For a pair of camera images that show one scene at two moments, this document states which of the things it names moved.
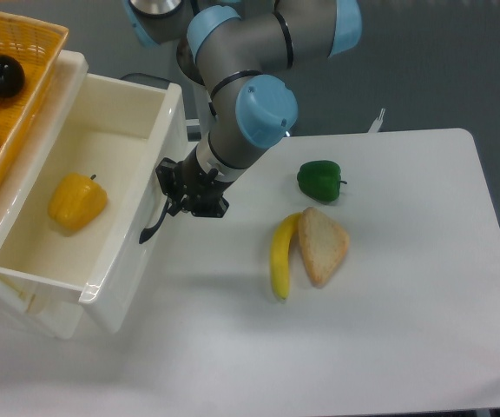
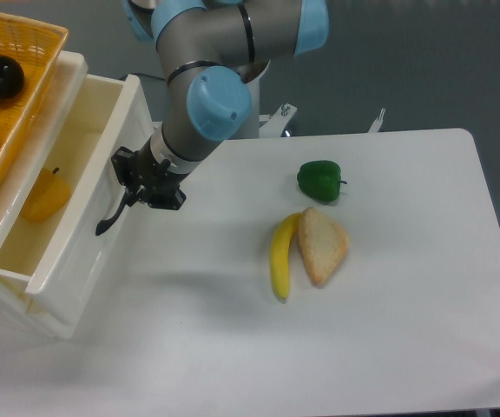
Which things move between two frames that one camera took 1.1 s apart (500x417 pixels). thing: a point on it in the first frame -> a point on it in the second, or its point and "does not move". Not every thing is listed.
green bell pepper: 320,180 does not move
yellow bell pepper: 76,201 -> 49,194
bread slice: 324,244 does not move
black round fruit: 2,76 does not move
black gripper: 193,181 -> 145,178
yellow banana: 280,253 does not move
